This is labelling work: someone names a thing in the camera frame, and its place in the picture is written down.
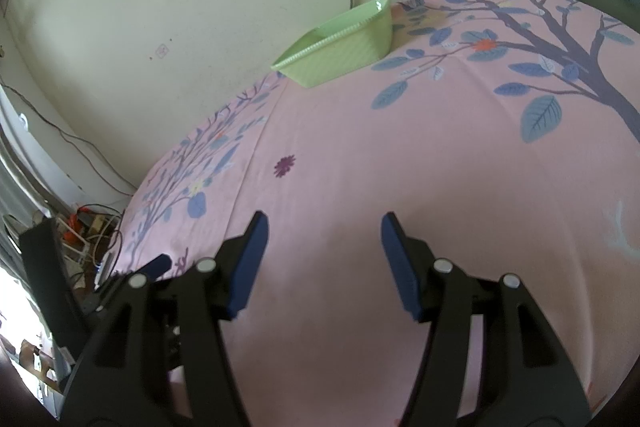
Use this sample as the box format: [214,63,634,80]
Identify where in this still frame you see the pink tree print sheet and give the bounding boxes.
[107,0,640,427]

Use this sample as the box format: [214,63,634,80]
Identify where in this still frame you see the white door frame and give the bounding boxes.
[0,84,73,230]

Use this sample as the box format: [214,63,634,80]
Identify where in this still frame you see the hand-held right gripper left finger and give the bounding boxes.
[60,210,271,427]

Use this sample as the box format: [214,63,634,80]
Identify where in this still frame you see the orange cables on floor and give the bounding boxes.
[61,203,127,269]

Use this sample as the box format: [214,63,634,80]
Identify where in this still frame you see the light green plastic tray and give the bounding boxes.
[270,0,394,88]

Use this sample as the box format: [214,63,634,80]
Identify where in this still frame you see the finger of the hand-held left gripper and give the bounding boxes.
[95,254,173,303]

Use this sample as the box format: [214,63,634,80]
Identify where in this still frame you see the thin dark wire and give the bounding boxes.
[0,76,139,198]

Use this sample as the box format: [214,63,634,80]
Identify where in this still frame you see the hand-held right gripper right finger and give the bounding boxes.
[381,212,593,427]

